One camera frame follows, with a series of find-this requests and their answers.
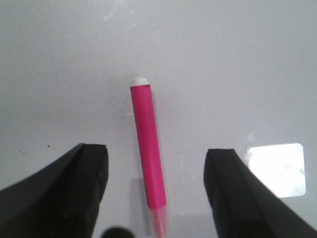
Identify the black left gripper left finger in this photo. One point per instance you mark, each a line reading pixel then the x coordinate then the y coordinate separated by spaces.
pixel 61 200

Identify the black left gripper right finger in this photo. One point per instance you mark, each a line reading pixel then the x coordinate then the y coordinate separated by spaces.
pixel 242 206

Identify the pink highlighter pen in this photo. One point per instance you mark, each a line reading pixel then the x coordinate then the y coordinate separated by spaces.
pixel 145 120

